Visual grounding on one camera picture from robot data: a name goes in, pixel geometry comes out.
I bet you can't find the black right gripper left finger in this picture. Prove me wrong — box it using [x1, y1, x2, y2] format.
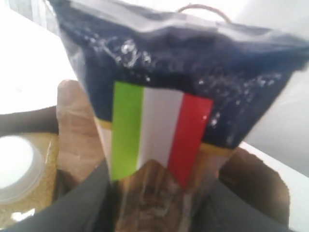
[5, 161, 115, 232]

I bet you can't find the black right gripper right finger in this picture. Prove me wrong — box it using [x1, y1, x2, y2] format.
[193, 179, 291, 232]

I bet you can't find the brown paper bag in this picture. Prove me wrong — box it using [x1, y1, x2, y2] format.
[0, 4, 290, 232]

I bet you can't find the yellow millet bottle white cap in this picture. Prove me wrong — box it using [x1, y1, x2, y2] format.
[0, 133, 58, 211]

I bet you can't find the spaghetti packet dark blue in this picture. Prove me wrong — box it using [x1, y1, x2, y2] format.
[48, 0, 309, 232]

